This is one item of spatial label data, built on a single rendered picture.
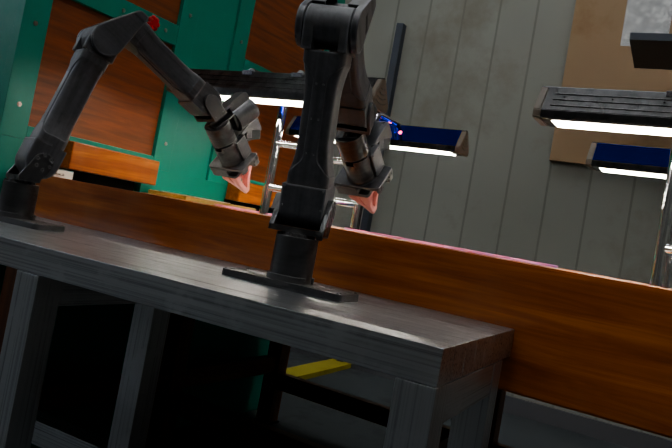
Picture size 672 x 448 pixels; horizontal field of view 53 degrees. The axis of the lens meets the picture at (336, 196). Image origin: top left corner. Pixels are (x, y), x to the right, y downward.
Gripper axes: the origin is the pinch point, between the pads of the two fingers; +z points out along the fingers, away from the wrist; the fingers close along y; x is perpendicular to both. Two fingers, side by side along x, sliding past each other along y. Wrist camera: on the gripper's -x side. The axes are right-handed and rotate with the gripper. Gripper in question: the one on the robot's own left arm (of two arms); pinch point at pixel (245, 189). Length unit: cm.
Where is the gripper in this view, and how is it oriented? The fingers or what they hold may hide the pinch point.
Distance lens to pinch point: 164.8
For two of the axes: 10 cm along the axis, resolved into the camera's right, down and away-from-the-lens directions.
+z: 2.5, 7.4, 6.2
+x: -4.6, 6.6, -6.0
